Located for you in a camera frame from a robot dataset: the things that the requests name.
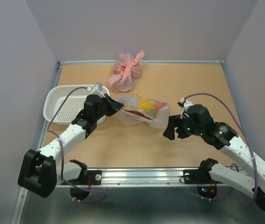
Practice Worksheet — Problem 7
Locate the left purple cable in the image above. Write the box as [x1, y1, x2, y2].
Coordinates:
[46, 86, 107, 203]

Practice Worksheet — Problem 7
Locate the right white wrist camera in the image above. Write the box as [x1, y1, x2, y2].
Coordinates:
[177, 98, 193, 119]

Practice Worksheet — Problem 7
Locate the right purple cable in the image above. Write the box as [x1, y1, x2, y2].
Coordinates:
[185, 92, 258, 207]

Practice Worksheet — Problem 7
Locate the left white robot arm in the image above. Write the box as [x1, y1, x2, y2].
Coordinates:
[18, 94, 124, 198]

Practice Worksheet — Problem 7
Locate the clear plastic fruit bag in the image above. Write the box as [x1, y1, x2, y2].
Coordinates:
[116, 94, 170, 129]

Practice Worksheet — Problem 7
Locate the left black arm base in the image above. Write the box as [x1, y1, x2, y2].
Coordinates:
[68, 169, 107, 203]

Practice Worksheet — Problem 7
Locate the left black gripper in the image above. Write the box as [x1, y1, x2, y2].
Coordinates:
[94, 93, 123, 121]

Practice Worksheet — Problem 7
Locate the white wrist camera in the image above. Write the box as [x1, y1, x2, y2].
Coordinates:
[87, 83, 105, 98]
[177, 98, 193, 119]

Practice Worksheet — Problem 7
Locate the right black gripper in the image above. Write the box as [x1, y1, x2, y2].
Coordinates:
[162, 113, 203, 140]

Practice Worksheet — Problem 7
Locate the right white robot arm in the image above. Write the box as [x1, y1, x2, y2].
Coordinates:
[163, 103, 265, 212]

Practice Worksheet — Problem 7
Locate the aluminium front rail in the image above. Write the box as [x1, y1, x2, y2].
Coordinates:
[21, 167, 252, 187]

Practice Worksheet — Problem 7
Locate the white perforated plastic basket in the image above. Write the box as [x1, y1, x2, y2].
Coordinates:
[43, 84, 111, 126]

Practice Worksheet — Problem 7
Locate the purple cable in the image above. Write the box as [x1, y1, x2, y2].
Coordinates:
[185, 92, 258, 207]
[46, 86, 107, 203]

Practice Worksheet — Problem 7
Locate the yellow fruit in bag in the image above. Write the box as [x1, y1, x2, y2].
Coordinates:
[136, 95, 156, 112]

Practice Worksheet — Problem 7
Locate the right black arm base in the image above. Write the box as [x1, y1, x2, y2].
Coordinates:
[179, 169, 230, 202]

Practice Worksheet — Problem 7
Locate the pink knotted plastic bag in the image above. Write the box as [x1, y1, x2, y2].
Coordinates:
[108, 50, 145, 92]

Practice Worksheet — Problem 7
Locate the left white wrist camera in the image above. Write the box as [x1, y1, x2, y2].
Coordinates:
[87, 83, 105, 98]

